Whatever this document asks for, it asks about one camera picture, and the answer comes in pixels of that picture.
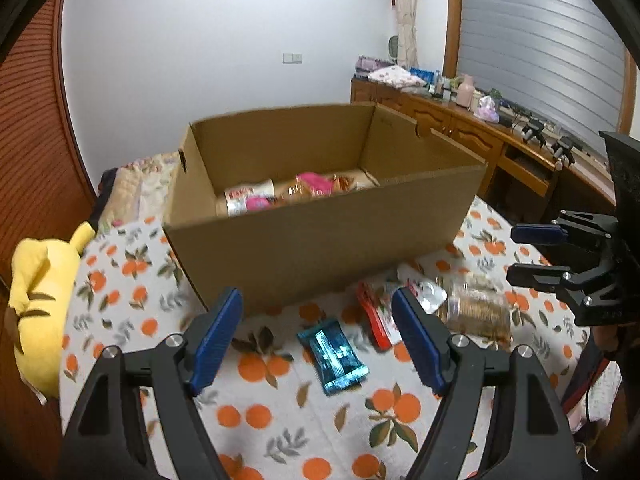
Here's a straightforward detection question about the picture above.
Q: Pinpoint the red and white snack packet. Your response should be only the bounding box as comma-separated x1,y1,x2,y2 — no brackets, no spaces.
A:
224,178,277,217

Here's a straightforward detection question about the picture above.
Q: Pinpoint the orange fruit print bedsheet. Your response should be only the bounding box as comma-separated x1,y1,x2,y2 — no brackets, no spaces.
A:
60,195,623,480

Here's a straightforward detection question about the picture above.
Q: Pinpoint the purple wrapped pack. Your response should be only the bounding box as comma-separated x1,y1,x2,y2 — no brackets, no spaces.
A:
354,55,396,73

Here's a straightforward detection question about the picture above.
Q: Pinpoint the white patterned curtain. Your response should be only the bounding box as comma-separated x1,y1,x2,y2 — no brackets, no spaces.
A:
387,0,420,68

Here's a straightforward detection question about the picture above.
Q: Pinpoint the clear packet of brown biscuits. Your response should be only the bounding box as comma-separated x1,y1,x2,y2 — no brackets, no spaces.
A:
435,275,513,346

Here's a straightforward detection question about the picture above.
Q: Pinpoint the pink bottle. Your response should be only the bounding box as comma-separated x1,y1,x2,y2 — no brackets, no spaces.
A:
457,73,476,111

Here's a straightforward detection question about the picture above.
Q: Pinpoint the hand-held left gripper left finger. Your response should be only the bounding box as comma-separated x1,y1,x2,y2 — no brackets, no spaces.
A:
60,287,244,480

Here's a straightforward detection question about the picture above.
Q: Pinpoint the floral quilt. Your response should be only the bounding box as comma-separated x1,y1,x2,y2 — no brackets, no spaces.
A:
97,152,181,233

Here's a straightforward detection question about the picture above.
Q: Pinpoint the folded floral cloth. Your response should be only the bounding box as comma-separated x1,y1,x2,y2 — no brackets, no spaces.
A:
368,65,428,88

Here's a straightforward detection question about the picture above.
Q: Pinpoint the blue foil snack packet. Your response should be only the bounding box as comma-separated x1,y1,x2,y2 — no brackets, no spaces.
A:
296,317,370,397

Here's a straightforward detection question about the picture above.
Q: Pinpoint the small white snack pouch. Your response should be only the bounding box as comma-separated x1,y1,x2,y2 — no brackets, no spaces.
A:
407,277,447,313

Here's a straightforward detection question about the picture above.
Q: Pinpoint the pink snack packet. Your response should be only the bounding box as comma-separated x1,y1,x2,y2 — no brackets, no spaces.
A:
296,172,335,196

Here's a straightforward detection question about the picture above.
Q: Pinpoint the wooden sideboard cabinet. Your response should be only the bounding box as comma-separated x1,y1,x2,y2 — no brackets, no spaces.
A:
350,76,618,221

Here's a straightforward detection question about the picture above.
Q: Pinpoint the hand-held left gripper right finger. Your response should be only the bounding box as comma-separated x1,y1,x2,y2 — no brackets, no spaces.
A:
391,287,583,480

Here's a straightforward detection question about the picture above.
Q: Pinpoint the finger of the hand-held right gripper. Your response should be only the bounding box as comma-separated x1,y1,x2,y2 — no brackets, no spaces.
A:
506,255,608,306
511,211,613,251

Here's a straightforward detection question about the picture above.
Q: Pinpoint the yellow plush toy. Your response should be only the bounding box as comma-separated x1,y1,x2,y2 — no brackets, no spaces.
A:
6,220,97,406

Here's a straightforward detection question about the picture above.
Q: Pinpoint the brown cardboard box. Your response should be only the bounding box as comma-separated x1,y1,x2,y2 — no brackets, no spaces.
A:
162,101,488,318

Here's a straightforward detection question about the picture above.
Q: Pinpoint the grey window blind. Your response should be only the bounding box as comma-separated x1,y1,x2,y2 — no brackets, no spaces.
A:
456,0,640,146

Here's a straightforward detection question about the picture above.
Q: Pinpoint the pale purple tissue pack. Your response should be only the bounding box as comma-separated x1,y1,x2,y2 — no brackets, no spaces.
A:
472,95,501,122

